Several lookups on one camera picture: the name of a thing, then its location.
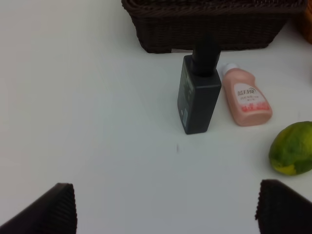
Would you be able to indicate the pink detergent bottle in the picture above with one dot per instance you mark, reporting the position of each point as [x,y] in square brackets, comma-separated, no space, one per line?
[247,104]

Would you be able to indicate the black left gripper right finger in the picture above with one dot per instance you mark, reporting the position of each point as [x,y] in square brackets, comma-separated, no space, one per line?
[281,210]

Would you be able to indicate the green mango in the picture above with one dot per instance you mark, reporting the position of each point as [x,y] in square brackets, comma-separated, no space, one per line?
[291,151]

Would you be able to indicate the dark brown wicker basket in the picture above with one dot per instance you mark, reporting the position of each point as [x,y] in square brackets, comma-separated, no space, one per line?
[166,25]

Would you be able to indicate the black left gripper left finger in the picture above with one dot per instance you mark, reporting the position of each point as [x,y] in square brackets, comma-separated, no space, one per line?
[53,213]

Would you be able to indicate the dark green pump bottle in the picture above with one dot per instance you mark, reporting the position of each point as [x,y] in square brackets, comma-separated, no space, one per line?
[199,86]

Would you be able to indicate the orange wicker basket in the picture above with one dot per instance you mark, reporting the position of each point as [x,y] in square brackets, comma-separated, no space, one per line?
[304,23]

